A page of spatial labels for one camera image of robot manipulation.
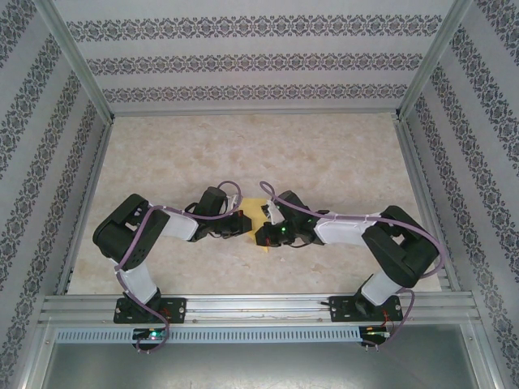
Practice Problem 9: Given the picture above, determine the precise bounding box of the aluminium lower frame beam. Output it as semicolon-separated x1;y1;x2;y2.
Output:
11;322;56;389
461;323;510;389

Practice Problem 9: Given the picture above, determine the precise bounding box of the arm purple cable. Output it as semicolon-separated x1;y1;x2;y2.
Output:
114;181;244;354
259;181;445;349

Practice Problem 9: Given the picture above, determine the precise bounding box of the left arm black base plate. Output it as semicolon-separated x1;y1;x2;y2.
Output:
113;297;188;325

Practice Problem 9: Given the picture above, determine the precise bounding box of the long aluminium mounting rail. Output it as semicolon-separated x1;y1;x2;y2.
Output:
38;293;478;325

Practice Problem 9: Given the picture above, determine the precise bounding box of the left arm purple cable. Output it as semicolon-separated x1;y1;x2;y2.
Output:
114;181;244;354

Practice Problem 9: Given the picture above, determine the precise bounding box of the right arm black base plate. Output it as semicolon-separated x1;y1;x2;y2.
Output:
320;295;403;324

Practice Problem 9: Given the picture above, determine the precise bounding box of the grey sheet metal panel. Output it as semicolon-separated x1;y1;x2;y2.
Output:
40;342;498;389

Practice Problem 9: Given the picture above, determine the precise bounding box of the grey slotted cable duct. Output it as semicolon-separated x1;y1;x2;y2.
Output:
54;326;362;344

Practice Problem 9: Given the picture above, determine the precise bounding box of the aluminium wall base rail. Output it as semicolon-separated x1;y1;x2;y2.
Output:
109;105;402;118

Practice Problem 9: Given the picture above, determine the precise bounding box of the yellow paper sheet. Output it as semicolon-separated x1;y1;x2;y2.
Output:
238;196;272;255

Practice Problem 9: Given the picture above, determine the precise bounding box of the aluminium side rail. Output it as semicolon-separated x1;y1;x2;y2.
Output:
54;119;117;296
393;117;463;293

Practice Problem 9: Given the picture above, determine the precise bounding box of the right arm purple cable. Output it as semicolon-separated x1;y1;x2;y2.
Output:
259;181;445;349

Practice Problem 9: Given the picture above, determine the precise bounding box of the aluminium frame post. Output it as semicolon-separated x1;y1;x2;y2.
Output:
395;0;474;122
34;0;115;125

